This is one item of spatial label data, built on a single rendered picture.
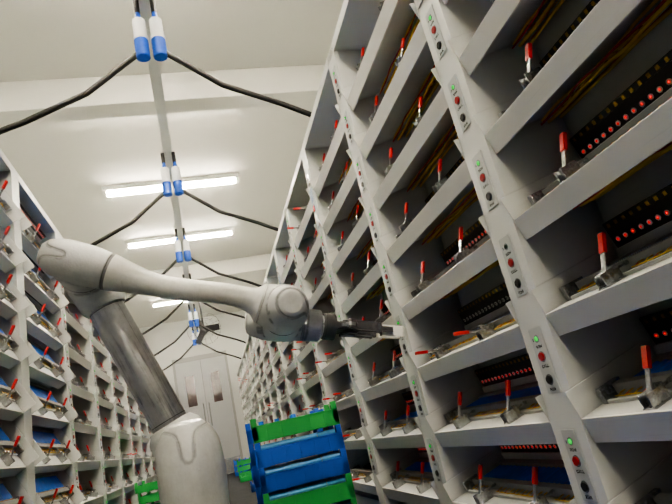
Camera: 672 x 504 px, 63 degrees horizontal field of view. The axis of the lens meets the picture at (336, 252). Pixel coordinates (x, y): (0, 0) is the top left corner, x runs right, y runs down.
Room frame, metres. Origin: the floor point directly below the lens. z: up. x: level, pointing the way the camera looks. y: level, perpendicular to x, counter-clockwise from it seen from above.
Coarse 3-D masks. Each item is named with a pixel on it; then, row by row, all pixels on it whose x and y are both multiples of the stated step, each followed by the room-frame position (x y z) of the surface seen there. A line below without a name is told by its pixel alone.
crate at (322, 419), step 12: (324, 408) 2.17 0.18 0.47; (336, 408) 2.00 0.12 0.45; (252, 420) 1.94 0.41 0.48; (288, 420) 1.96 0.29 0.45; (300, 420) 1.97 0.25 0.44; (312, 420) 1.98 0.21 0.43; (324, 420) 1.99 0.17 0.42; (336, 420) 2.00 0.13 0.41; (252, 432) 1.94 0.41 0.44; (264, 432) 1.95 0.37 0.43; (276, 432) 1.95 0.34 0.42; (288, 432) 1.96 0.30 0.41; (300, 432) 1.97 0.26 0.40
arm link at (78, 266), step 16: (48, 240) 1.32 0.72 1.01; (64, 240) 1.32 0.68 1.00; (48, 256) 1.31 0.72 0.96; (64, 256) 1.31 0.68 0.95; (80, 256) 1.31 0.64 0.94; (96, 256) 1.33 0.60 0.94; (48, 272) 1.33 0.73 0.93; (64, 272) 1.32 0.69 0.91; (80, 272) 1.32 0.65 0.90; (96, 272) 1.33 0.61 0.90; (80, 288) 1.39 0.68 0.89; (96, 288) 1.38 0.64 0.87
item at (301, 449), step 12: (336, 432) 2.00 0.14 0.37; (288, 444) 1.96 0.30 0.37; (300, 444) 1.97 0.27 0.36; (312, 444) 1.98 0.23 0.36; (324, 444) 1.99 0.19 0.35; (336, 444) 1.99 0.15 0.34; (264, 456) 1.94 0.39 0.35; (276, 456) 1.95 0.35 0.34; (288, 456) 1.96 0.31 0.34; (300, 456) 1.97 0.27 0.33
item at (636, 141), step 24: (648, 72) 0.83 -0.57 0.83; (624, 96) 0.89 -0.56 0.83; (648, 96) 0.86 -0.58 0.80; (600, 120) 0.96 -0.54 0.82; (624, 120) 0.92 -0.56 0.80; (648, 120) 0.69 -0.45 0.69; (576, 144) 1.04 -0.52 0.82; (600, 144) 0.85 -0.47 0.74; (624, 144) 0.74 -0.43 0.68; (648, 144) 0.71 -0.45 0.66; (576, 168) 0.88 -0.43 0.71; (600, 168) 0.79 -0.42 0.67; (624, 168) 0.76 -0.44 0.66; (528, 192) 1.04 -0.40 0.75; (552, 192) 0.90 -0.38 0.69; (576, 192) 0.86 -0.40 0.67; (600, 192) 0.97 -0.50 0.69; (528, 216) 0.99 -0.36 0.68; (552, 216) 0.94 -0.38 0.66
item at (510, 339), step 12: (492, 312) 1.54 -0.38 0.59; (504, 312) 1.49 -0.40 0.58; (468, 324) 1.69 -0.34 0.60; (516, 324) 1.19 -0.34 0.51; (444, 336) 1.73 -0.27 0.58; (456, 336) 1.74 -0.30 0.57; (492, 336) 1.23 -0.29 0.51; (504, 336) 1.19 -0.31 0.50; (516, 336) 1.15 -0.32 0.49; (420, 348) 1.71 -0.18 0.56; (432, 348) 1.72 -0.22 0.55; (468, 348) 1.35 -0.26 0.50; (480, 348) 1.30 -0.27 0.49; (492, 348) 1.26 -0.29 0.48; (504, 348) 1.22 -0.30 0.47; (516, 348) 1.18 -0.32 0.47; (420, 360) 1.71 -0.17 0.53; (432, 360) 1.65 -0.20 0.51; (444, 360) 1.51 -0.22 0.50; (456, 360) 1.44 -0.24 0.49; (468, 360) 1.39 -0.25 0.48; (480, 360) 1.34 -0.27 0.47; (420, 372) 1.69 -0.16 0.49; (432, 372) 1.62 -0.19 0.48; (444, 372) 1.55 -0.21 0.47
